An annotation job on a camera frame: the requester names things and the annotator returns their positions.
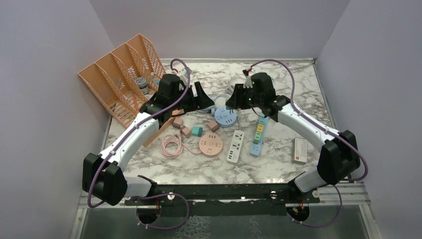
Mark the small white red box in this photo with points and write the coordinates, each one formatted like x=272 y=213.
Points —
x=300 y=151

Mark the pink round power socket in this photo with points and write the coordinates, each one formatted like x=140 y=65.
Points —
x=210 y=145

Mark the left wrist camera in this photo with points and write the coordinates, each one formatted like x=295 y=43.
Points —
x=182 y=74

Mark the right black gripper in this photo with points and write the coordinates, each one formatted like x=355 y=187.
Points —
x=236 y=102

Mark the pink plug adapter left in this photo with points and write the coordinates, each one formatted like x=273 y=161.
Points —
x=178 y=123

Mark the white power strip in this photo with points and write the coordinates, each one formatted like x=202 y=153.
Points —
x=235 y=146

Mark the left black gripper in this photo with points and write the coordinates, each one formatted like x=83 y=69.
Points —
x=202 y=101

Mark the blue round power socket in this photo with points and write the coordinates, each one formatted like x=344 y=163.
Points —
x=225 y=117

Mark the pink plug adapter small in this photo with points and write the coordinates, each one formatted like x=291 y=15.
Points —
x=186 y=132

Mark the black mounting rail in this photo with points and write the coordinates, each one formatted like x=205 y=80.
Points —
x=221 y=200

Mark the orange plastic file rack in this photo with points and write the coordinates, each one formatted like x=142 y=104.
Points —
x=112 y=78

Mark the blue power strip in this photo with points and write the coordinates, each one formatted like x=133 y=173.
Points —
x=255 y=149

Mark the yellow plug adapter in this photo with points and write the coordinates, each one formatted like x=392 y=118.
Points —
x=260 y=128

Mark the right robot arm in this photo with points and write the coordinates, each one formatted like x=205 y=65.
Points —
x=337 y=150

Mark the green plug adapter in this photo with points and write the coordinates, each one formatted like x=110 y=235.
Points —
x=257 y=137

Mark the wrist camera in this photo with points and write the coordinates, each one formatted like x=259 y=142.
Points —
x=182 y=74
x=248 y=82

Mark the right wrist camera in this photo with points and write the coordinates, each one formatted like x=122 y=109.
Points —
x=248 y=82

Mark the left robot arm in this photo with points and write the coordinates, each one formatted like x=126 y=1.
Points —
x=103 y=175

